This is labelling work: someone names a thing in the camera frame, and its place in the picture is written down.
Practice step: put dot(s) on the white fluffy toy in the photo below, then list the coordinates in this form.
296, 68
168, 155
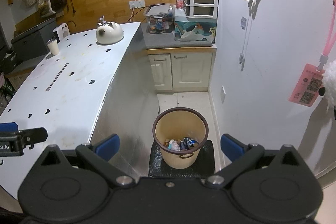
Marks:
330, 82

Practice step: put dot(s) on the white wall plate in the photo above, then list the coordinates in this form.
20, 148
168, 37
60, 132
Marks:
223, 95

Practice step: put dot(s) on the small white heater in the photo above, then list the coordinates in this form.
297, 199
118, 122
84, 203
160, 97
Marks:
63, 31

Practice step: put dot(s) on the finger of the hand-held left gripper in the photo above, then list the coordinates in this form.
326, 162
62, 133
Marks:
9, 126
35, 134

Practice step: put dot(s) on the black floor mat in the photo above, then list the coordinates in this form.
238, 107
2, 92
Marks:
157, 166

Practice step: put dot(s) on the small wall tag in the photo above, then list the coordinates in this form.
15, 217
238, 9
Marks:
243, 22

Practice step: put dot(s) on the crushed blue can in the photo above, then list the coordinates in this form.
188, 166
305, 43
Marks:
193, 143

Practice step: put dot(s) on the clear lidded storage box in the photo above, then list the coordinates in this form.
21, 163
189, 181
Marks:
158, 22

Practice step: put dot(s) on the black cardboard box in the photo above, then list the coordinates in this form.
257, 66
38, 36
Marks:
9, 61

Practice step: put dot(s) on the grey storage box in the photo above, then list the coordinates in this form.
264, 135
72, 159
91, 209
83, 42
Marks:
31, 40

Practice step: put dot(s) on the cream cabinet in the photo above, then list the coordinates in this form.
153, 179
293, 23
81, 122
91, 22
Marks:
189, 71

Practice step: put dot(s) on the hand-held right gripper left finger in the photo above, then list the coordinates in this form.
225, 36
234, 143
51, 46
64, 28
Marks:
107, 147

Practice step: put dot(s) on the white wall socket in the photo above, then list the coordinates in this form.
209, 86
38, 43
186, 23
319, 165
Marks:
136, 4

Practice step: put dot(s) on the brown cardboard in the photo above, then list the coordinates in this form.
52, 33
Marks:
167, 142

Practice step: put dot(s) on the beige plastic bin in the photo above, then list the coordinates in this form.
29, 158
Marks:
181, 124

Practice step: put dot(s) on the teal glass tank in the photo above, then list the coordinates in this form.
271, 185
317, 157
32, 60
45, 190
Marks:
183, 24

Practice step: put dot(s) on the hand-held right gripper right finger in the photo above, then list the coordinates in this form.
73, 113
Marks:
232, 147

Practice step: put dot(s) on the white paper cup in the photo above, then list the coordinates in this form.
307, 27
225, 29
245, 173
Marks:
53, 48

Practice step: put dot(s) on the white cat-shaped ceramic pot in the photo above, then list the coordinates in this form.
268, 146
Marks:
110, 33

